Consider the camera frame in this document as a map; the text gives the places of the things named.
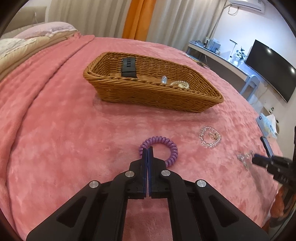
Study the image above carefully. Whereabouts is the clear bead bracelet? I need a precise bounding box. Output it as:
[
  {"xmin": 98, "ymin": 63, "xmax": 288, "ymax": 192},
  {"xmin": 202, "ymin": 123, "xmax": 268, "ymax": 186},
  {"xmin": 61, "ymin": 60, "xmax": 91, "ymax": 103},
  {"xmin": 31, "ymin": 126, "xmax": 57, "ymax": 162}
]
[{"xmin": 199, "ymin": 126, "xmax": 222, "ymax": 149}]

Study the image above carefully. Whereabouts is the beige pleated curtain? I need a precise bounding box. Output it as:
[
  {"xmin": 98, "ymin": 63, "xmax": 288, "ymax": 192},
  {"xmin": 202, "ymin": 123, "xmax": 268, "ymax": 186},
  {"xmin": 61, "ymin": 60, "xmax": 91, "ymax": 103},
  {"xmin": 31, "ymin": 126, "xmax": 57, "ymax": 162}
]
[{"xmin": 49, "ymin": 1, "xmax": 229, "ymax": 50}]

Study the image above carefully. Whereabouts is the black watch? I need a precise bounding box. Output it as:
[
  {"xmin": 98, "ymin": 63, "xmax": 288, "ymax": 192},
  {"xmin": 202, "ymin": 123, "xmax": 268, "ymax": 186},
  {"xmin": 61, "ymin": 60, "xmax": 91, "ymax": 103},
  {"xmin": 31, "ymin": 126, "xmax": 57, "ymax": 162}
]
[{"xmin": 121, "ymin": 57, "xmax": 137, "ymax": 78}]

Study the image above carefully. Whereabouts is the long white desk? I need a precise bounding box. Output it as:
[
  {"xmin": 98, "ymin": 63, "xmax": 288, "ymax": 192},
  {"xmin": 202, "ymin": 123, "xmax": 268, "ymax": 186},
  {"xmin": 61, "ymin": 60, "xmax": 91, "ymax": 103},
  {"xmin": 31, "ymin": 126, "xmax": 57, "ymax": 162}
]
[{"xmin": 187, "ymin": 41, "xmax": 263, "ymax": 99}]

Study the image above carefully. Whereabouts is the white dotted pillow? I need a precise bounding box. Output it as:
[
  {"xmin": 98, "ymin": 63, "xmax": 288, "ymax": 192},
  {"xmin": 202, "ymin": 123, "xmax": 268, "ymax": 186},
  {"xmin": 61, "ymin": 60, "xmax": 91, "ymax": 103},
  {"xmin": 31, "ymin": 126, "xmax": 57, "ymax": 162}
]
[{"xmin": 0, "ymin": 38, "xmax": 37, "ymax": 58}]

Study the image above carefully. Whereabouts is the beige quilt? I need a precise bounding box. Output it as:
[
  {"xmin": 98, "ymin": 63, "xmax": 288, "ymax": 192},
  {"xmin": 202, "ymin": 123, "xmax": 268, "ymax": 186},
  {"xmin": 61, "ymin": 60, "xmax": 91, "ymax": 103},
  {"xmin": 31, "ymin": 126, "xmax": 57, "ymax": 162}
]
[{"xmin": 1, "ymin": 31, "xmax": 81, "ymax": 81}]

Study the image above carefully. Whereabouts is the brown wicker basket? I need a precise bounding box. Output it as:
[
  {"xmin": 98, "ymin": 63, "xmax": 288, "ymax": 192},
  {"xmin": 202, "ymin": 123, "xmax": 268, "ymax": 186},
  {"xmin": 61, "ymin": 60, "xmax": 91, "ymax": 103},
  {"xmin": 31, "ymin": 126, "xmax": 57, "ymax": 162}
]
[{"xmin": 83, "ymin": 52, "xmax": 224, "ymax": 113}]

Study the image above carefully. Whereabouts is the smartphone at frame edge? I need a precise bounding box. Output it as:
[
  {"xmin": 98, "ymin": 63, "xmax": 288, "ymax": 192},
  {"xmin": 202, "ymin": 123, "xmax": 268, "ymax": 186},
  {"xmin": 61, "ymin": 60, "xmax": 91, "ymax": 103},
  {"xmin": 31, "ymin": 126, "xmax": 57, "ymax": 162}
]
[{"xmin": 260, "ymin": 136, "xmax": 273, "ymax": 158}]

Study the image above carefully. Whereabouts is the white desk lamp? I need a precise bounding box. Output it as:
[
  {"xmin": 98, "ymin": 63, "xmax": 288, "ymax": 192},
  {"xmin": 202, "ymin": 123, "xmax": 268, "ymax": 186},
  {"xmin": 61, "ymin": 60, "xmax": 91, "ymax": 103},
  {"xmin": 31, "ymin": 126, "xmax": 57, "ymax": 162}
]
[{"xmin": 229, "ymin": 39, "xmax": 237, "ymax": 59}]

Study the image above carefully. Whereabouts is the silver butterfly bangle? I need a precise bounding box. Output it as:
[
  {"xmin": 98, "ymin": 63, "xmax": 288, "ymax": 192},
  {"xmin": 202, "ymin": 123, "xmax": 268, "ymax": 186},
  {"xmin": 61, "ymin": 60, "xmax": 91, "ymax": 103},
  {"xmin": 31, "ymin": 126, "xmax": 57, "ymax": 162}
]
[{"xmin": 236, "ymin": 151, "xmax": 254, "ymax": 170}]

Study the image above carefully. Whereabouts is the white air conditioner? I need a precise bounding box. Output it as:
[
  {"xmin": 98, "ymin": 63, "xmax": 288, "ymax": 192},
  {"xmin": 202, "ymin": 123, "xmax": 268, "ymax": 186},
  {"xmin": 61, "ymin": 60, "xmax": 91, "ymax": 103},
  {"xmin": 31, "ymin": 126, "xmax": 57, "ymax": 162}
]
[{"xmin": 229, "ymin": 0, "xmax": 265, "ymax": 14}]

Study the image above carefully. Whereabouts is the light blue stool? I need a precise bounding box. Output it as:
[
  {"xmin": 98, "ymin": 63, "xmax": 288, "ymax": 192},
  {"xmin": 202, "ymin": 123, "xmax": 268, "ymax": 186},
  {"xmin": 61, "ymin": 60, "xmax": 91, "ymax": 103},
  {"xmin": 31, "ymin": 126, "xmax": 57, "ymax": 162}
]
[{"xmin": 240, "ymin": 75, "xmax": 260, "ymax": 102}]

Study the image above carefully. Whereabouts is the black curved monitor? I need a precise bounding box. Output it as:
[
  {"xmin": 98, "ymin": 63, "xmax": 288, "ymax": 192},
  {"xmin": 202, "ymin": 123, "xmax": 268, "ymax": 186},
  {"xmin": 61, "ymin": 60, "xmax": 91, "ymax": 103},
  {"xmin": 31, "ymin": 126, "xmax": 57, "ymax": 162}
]
[{"xmin": 245, "ymin": 40, "xmax": 295, "ymax": 102}]

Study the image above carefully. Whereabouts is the lilac pillow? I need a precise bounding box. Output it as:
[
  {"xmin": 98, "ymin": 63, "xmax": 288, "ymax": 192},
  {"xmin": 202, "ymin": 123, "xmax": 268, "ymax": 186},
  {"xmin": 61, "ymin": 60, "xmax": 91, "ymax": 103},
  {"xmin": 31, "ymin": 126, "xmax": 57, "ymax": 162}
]
[{"xmin": 14, "ymin": 22, "xmax": 77, "ymax": 39}]

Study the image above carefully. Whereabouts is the gold square earring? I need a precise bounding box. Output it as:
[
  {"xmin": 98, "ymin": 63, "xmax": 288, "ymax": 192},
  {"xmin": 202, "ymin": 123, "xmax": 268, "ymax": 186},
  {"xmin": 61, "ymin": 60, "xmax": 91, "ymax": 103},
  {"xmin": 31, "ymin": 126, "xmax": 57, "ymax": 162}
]
[{"xmin": 209, "ymin": 132, "xmax": 221, "ymax": 141}]

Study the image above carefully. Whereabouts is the pink fleece blanket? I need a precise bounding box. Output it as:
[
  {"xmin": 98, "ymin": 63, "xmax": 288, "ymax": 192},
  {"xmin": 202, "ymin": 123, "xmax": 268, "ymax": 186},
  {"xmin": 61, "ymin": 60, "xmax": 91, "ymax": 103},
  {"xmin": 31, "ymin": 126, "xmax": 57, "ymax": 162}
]
[{"xmin": 1, "ymin": 35, "xmax": 278, "ymax": 238}]

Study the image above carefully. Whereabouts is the beige padded headboard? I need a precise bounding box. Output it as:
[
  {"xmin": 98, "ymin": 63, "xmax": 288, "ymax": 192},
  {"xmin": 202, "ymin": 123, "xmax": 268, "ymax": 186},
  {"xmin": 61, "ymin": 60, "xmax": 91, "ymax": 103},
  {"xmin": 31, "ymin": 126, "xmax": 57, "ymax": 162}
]
[{"xmin": 1, "ymin": 6, "xmax": 47, "ymax": 36}]

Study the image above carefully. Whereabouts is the cream spiral hair tie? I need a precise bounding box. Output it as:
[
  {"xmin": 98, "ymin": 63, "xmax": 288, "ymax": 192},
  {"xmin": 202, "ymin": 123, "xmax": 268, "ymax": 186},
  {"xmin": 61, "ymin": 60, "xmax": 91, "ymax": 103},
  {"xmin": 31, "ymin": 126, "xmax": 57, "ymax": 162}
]
[{"xmin": 171, "ymin": 80, "xmax": 190, "ymax": 90}]

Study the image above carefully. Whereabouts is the purple spiral hair tie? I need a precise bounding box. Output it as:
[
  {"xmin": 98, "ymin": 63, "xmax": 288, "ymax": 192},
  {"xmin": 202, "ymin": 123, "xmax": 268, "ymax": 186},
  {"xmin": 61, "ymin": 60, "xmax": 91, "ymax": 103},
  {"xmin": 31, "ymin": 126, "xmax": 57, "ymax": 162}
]
[{"xmin": 138, "ymin": 136, "xmax": 179, "ymax": 168}]

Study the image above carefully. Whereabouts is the orange curtain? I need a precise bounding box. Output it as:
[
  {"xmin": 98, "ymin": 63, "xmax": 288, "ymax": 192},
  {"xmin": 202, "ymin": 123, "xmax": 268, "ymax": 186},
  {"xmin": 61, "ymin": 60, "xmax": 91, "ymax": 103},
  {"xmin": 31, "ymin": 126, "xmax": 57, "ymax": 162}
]
[{"xmin": 122, "ymin": 0, "xmax": 156, "ymax": 41}]

